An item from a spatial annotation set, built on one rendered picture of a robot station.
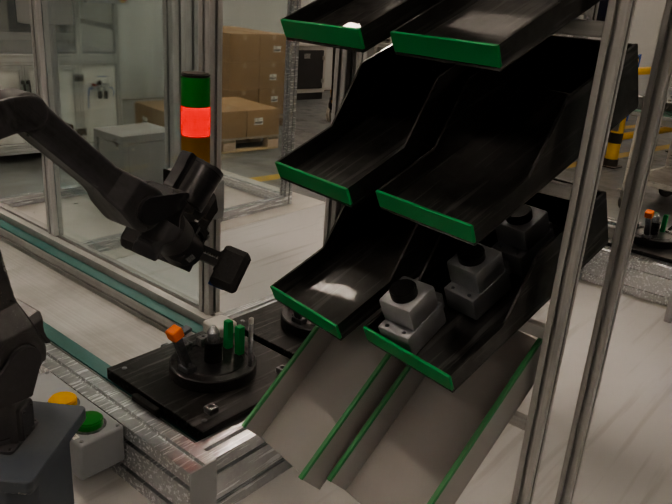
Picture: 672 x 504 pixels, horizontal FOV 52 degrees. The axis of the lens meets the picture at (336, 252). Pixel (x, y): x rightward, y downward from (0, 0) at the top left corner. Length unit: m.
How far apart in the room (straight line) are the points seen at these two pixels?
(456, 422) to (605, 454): 0.49
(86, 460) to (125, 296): 0.52
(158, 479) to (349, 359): 0.32
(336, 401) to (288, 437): 0.08
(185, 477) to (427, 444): 0.33
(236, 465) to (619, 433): 0.69
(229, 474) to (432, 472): 0.31
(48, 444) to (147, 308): 0.61
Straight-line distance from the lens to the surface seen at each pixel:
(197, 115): 1.22
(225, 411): 1.06
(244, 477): 1.06
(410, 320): 0.74
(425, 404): 0.89
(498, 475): 1.19
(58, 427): 0.90
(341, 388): 0.93
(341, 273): 0.89
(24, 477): 0.84
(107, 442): 1.06
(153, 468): 1.04
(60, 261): 1.70
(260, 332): 1.28
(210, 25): 1.23
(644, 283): 1.98
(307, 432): 0.94
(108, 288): 1.55
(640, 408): 1.47
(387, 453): 0.89
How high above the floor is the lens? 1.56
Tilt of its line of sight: 21 degrees down
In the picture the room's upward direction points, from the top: 4 degrees clockwise
